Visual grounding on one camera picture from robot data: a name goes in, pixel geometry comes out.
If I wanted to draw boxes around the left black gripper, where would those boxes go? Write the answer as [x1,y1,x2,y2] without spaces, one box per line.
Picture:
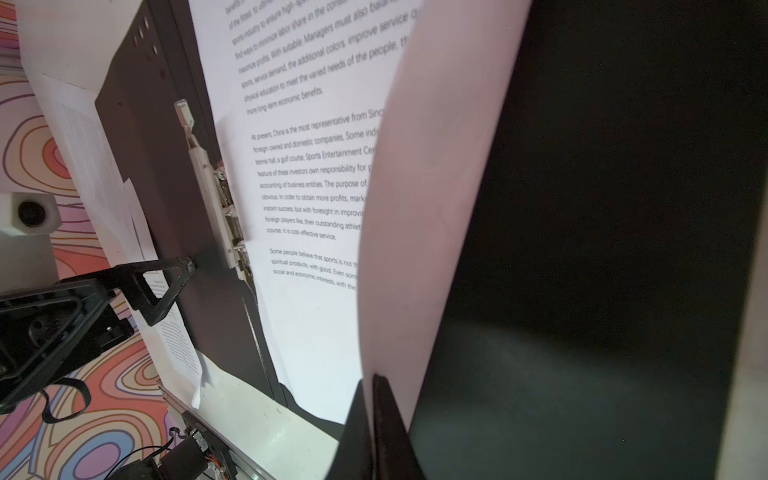
[0,256,198,415]

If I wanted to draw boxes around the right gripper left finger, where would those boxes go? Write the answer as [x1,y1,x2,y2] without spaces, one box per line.
[326,382,374,480]

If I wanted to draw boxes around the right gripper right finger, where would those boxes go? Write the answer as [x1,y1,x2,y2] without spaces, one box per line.
[372,374,426,480]

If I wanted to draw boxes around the printed paper sheet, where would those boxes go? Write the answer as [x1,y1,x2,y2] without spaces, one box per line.
[31,74,203,409]
[190,1,531,423]

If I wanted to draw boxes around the metal folder clip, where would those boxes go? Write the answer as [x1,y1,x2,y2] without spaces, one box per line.
[174,99,254,287]

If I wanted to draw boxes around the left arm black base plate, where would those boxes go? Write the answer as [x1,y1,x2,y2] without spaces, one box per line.
[159,384,274,480]

